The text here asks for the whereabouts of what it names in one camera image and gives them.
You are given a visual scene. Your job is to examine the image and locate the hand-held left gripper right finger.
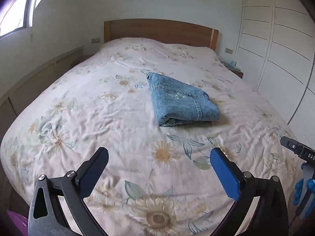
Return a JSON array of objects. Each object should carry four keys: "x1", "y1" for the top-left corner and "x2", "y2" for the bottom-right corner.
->
[{"x1": 210, "y1": 147, "x2": 289, "y2": 236}]

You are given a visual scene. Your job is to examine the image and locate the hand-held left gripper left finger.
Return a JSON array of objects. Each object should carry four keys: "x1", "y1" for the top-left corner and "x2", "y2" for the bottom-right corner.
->
[{"x1": 28, "y1": 147, "x2": 109, "y2": 236}]

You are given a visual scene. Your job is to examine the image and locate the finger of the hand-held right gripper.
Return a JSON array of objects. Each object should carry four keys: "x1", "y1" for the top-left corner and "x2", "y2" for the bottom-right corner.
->
[{"x1": 280, "y1": 136, "x2": 304, "y2": 156}]

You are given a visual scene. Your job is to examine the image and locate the blue denim jacket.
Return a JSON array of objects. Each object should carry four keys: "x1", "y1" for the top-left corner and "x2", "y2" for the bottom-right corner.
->
[{"x1": 147, "y1": 72, "x2": 220, "y2": 128}]

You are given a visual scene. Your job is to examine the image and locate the person's right hand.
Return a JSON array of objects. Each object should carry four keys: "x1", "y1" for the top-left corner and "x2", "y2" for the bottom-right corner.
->
[{"x1": 294, "y1": 179, "x2": 315, "y2": 206}]

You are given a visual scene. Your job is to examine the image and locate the floral beige duvet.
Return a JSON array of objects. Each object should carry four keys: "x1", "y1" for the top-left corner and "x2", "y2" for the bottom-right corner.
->
[{"x1": 0, "y1": 37, "x2": 308, "y2": 236}]

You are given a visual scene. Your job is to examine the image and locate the wooden nightstand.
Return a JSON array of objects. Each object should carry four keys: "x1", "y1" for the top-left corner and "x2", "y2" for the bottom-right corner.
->
[{"x1": 221, "y1": 61, "x2": 244, "y2": 79}]

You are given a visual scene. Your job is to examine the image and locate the purple object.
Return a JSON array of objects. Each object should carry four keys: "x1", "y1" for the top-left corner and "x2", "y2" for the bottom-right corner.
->
[{"x1": 6, "y1": 210, "x2": 29, "y2": 236}]

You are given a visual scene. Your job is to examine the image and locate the white wardrobe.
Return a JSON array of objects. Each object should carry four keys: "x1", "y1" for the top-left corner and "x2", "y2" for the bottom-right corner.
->
[{"x1": 233, "y1": 0, "x2": 315, "y2": 150}]

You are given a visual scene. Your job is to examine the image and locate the wooden headboard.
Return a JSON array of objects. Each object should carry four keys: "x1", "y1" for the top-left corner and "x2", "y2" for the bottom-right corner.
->
[{"x1": 104, "y1": 19, "x2": 219, "y2": 53}]

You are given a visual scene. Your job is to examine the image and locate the window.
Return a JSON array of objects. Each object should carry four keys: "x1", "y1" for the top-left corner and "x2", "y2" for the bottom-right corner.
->
[{"x1": 0, "y1": 0, "x2": 58, "y2": 38}]

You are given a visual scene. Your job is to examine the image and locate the low beige wall cabinet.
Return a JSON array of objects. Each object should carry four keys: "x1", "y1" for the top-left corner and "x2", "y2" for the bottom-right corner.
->
[{"x1": 0, "y1": 45, "x2": 85, "y2": 133}]

